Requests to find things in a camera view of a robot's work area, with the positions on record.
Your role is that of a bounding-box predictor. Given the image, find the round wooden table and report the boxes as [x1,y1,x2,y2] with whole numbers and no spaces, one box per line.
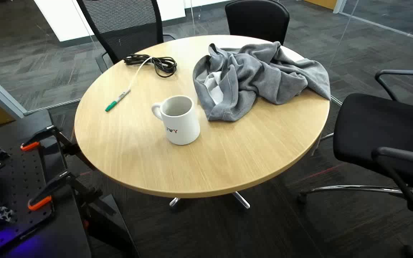
[75,35,330,201]

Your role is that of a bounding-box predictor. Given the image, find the green and grey pen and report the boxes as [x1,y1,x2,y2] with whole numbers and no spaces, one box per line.
[105,89,132,114]

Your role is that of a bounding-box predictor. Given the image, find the orange-handled clamp lower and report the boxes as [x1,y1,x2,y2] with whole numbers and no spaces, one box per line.
[26,171,103,214]

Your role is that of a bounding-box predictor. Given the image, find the orange-handled clamp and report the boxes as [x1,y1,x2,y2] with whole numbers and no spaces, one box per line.
[26,171,103,214]
[20,125,79,155]

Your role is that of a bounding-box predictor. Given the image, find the black office chair right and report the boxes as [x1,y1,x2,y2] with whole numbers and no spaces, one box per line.
[299,69,413,258]

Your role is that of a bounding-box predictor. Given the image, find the white cable tie strip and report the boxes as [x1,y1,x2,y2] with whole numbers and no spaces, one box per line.
[126,57,152,92]

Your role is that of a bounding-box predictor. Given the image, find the white ceramic mug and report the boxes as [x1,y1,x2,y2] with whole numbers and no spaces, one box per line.
[152,95,201,145]

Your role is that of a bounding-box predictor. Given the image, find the black mesh office chair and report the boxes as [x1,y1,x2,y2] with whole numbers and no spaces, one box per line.
[76,0,165,64]

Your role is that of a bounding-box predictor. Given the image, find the grey crumpled cloth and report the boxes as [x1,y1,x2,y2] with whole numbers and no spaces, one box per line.
[192,42,331,122]

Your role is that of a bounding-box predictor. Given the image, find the black office chair far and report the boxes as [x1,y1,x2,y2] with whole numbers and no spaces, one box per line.
[225,0,290,44]

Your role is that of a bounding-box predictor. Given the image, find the orange-handled clamp upper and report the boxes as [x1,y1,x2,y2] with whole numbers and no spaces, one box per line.
[20,125,79,155]

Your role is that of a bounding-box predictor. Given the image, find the black coiled cable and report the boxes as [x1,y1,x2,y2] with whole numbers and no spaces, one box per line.
[124,54,178,79]

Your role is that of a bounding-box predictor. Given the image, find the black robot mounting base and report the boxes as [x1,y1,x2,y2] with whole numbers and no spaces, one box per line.
[0,112,138,258]

